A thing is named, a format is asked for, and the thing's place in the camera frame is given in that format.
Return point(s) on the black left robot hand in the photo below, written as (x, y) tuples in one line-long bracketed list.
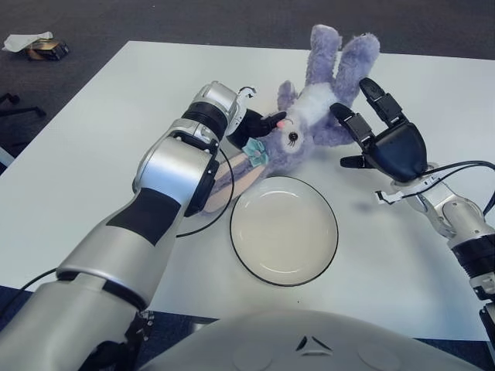
[(251, 125)]

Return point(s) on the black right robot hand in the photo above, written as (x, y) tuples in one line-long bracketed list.
[(398, 150)]

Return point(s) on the purple plush bunny doll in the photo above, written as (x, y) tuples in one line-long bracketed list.
[(321, 112)]

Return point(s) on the white plate with black rim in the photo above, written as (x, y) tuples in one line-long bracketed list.
[(284, 232)]

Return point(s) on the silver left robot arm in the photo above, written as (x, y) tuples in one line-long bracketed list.
[(166, 174)]

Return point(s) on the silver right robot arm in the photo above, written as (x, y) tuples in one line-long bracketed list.
[(460, 216)]

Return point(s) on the black and orange box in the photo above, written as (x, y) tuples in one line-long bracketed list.
[(54, 49)]

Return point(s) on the grey robot torso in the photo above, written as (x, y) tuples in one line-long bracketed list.
[(309, 348)]

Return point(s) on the black office chair base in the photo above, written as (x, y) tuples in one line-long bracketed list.
[(23, 110)]

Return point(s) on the white desk edge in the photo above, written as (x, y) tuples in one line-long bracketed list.
[(4, 154)]

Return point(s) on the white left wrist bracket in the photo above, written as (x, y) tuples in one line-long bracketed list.
[(239, 116)]

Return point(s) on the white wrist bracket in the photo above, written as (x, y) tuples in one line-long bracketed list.
[(398, 195), (239, 116)]

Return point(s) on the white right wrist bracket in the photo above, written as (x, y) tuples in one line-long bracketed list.
[(398, 195)]

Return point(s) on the metal table bracket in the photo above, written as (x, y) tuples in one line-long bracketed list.
[(143, 324)]

